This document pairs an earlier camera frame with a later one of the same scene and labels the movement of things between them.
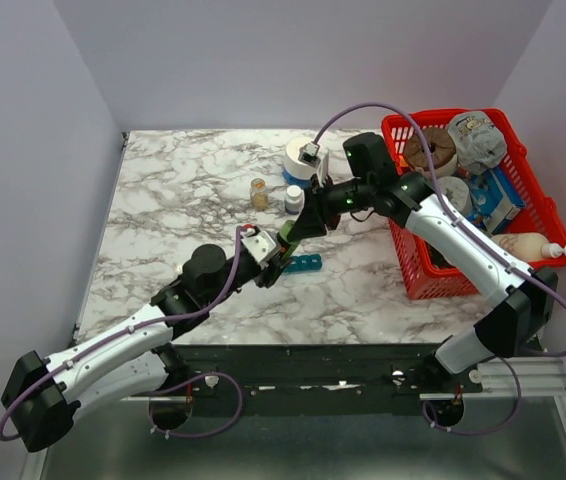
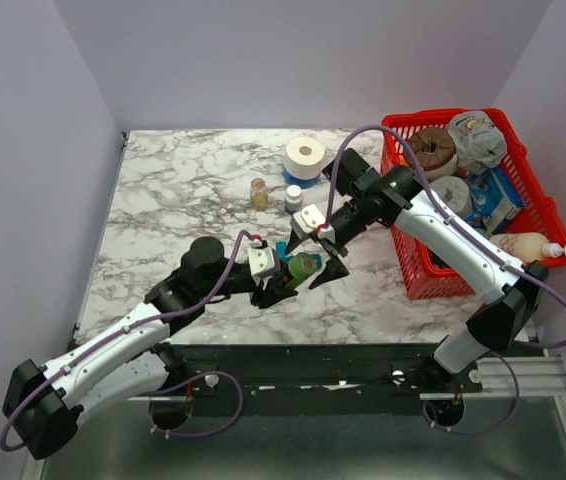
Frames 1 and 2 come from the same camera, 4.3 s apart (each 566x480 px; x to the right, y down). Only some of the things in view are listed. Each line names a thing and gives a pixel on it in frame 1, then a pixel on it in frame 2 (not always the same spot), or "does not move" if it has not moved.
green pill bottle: x=286 y=229 → x=300 y=266
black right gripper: x=315 y=215 → x=333 y=269
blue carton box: x=494 y=199 does not move
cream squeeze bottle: x=534 y=247 does not move
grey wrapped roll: x=457 y=191 does not move
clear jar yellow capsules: x=259 y=195 does not move
